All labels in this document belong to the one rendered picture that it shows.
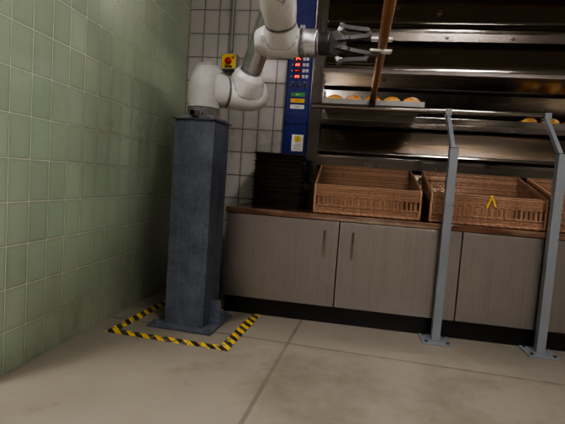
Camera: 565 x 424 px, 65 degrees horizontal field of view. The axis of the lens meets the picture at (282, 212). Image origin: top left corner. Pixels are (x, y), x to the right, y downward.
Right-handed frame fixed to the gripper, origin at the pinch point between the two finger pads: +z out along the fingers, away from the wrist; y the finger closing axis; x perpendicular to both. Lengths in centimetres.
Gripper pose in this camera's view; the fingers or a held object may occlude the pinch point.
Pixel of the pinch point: (381, 45)
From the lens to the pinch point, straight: 153.9
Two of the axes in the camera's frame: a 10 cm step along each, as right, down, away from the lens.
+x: -1.6, 0.6, -9.8
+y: -0.8, 9.9, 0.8
